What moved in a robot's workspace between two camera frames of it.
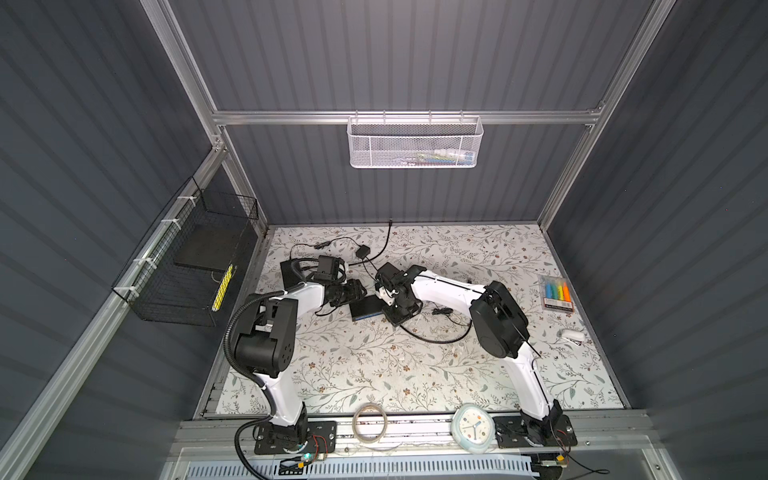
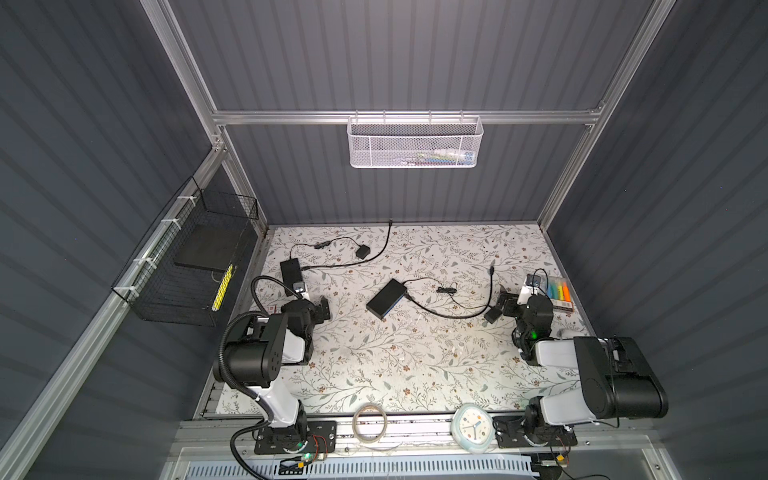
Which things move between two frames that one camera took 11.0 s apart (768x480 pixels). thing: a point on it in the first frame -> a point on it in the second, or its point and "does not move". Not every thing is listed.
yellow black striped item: (222, 289) does not move
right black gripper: (394, 320) -> (512, 306)
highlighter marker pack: (557, 294) does not move
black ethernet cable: (439, 342) -> (438, 315)
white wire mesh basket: (415, 142) does not move
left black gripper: (355, 293) -> (314, 311)
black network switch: (291, 273) does not move
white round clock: (473, 427) does not move
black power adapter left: (363, 251) does not move
